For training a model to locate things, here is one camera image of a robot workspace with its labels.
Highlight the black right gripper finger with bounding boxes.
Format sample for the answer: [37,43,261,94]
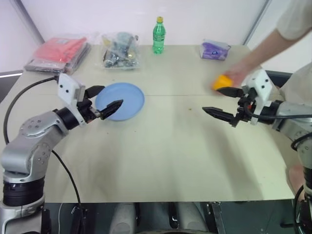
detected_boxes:
[202,106,239,128]
[216,85,245,98]

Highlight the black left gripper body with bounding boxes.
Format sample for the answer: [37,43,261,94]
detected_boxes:
[77,97,101,124]

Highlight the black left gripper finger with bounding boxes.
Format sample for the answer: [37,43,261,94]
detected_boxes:
[84,85,106,99]
[98,98,124,120]

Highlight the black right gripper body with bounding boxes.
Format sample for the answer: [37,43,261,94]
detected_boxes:
[235,88,258,124]

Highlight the orange yellow object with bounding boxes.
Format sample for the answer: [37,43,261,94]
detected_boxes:
[210,74,236,92]

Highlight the blue plastic plate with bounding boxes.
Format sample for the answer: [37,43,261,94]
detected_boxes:
[95,82,146,122]

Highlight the person's bare hand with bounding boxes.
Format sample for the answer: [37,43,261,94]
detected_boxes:
[222,61,255,82]

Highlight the purple packet in clear wrap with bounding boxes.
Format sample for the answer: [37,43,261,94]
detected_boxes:
[200,39,232,60]

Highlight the clear bag of assorted items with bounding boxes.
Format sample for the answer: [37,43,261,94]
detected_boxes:
[100,31,142,71]

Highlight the red cloth in clear bag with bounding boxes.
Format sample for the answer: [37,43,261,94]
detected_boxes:
[30,36,90,64]

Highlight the person's beige trousers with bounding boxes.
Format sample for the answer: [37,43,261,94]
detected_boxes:
[278,62,312,106]

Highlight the person's pinkish foot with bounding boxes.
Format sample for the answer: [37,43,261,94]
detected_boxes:
[287,163,306,196]

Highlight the green plastic bottle yellow cap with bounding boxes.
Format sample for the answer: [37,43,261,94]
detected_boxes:
[152,16,166,55]

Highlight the person's beige shirt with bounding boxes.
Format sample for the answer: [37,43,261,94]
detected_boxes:
[276,0,312,41]

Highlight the grey rounded shape under table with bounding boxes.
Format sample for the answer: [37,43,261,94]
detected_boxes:
[175,202,208,234]
[109,202,137,234]

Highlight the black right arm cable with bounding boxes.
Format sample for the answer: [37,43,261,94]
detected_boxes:
[245,106,312,151]

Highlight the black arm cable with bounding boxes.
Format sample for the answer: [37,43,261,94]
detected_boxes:
[245,106,312,151]
[3,76,60,145]

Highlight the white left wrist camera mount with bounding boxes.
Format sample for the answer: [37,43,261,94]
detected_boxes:
[58,73,86,126]

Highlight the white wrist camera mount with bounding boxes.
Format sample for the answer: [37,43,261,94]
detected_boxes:
[241,69,275,126]
[58,73,86,126]

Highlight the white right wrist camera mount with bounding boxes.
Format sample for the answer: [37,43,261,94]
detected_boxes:
[241,69,275,126]

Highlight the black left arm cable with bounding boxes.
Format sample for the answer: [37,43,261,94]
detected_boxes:
[3,76,60,145]

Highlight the thin black hanging cable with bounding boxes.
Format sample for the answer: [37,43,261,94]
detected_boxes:
[51,150,82,204]

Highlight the grey metal frame post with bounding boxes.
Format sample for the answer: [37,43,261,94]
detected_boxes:
[18,0,46,44]
[241,0,273,46]

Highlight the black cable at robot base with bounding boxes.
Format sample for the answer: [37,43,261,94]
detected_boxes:
[293,184,306,234]

